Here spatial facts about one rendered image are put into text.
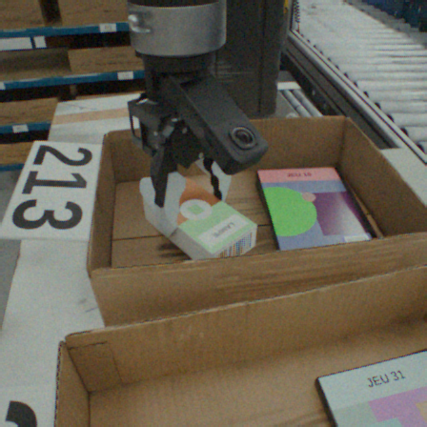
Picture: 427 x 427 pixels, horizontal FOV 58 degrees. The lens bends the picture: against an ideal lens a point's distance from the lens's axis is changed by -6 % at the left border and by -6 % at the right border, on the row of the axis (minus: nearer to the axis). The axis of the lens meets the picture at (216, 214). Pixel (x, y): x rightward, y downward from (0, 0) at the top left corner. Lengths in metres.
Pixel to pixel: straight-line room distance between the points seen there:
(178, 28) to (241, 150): 0.12
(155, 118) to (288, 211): 0.24
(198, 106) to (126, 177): 0.31
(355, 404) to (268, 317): 0.11
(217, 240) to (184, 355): 0.13
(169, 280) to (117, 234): 0.18
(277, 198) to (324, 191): 0.07
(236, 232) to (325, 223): 0.14
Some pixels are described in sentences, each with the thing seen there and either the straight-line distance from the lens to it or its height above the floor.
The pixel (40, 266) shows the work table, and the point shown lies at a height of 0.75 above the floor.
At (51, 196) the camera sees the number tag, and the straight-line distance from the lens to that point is 0.48.
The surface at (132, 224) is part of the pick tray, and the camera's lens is 0.57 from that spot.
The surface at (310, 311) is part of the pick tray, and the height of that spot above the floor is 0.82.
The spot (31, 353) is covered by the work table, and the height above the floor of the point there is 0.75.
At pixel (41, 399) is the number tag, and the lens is 0.33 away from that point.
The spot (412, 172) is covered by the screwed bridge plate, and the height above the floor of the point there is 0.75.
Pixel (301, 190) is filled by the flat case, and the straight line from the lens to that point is 0.60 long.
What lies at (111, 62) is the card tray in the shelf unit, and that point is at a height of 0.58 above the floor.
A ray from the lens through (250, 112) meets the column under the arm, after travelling 0.85.
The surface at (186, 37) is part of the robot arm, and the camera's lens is 0.36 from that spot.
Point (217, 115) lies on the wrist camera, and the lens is 0.37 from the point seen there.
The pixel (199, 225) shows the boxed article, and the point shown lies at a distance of 0.47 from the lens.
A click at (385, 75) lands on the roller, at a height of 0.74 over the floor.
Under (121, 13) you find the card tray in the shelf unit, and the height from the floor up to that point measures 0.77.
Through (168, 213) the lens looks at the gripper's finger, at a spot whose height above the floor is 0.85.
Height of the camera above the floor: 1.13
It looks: 40 degrees down
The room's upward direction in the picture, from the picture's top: straight up
